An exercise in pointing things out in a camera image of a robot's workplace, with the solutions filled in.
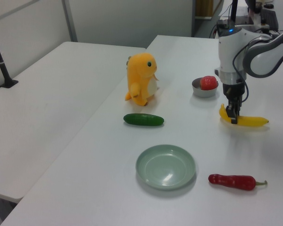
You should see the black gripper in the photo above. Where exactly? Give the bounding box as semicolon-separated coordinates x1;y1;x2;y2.
222;83;246;125

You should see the yellow toy banana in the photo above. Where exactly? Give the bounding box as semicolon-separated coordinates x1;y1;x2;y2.
219;103;270;128

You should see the pale green plastic plate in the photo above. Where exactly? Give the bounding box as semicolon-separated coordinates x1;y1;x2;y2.
135;144;196;191

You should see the grey metal bowl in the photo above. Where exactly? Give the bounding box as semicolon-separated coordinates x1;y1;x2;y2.
191;78;220;98

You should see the red toy chili pepper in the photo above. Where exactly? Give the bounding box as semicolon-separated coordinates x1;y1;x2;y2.
208;173;268;191

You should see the green toy cucumber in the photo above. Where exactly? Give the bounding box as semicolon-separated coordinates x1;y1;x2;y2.
123;113;165;127

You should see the orange plush dinosaur toy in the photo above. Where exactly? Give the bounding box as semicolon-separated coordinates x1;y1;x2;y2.
125;53;161;107

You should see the black keyboard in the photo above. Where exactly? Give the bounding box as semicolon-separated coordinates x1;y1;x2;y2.
260;8;280;30

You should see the black thin upright pole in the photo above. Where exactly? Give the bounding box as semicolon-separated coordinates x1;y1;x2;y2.
230;0;239;24

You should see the white side table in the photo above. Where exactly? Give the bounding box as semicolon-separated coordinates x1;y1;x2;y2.
0;41;147;204

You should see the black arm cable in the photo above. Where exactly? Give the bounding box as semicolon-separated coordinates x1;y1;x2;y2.
232;35;283;104

